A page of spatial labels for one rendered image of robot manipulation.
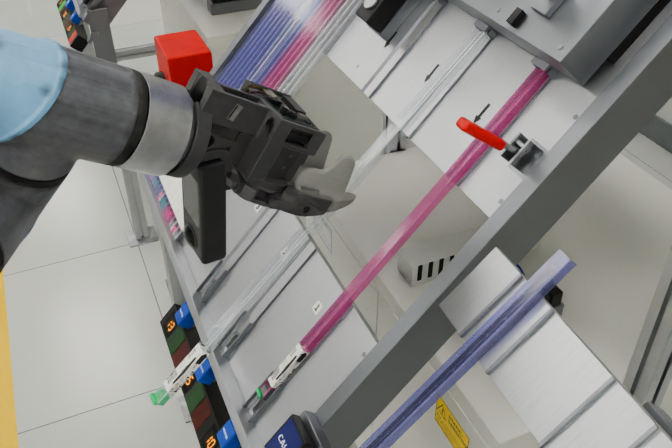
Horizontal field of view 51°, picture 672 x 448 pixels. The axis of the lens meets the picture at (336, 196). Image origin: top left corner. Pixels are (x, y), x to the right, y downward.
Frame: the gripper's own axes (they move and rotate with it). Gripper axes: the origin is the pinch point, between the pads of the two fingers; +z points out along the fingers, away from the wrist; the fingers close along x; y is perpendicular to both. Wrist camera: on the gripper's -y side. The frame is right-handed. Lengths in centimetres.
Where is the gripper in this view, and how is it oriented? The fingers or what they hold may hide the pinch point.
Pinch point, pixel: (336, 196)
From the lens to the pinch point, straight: 71.2
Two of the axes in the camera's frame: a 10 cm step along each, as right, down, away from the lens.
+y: 5.1, -8.0, -3.2
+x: -5.0, -5.7, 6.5
